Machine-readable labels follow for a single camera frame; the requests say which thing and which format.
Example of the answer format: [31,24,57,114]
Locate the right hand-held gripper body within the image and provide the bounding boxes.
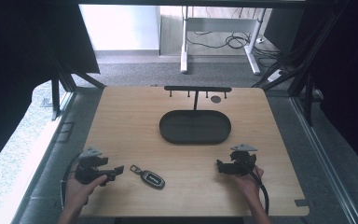
[224,143,258,177]

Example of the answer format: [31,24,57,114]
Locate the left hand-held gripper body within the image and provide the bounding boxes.
[74,147,110,185]

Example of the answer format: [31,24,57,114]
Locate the person's right hand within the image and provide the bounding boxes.
[231,165,265,203]

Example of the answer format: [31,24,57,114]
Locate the person's left hand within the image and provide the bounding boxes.
[64,172,108,213]

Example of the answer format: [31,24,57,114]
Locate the black car key fob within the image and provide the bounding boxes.
[129,164,166,190]

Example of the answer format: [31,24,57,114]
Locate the black key rack with tray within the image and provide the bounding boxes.
[158,85,233,146]

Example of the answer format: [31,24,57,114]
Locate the black metal stand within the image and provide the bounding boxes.
[251,0,352,127]
[49,55,107,121]

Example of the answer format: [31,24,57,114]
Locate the white power strip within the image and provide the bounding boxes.
[267,68,286,84]

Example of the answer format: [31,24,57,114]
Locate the black curtain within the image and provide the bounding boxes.
[292,0,358,181]
[0,0,101,179]

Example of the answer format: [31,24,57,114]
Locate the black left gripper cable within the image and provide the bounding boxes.
[60,151,82,210]

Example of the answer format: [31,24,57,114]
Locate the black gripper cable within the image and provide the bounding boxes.
[60,151,82,210]
[236,160,270,216]

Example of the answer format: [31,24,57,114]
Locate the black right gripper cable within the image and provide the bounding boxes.
[236,160,270,216]

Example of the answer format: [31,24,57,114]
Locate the white desk frame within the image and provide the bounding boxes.
[179,5,268,76]

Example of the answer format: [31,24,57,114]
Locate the black floor cables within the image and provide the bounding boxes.
[186,7,282,69]

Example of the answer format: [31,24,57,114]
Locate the white wall panel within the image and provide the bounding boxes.
[78,4,161,52]

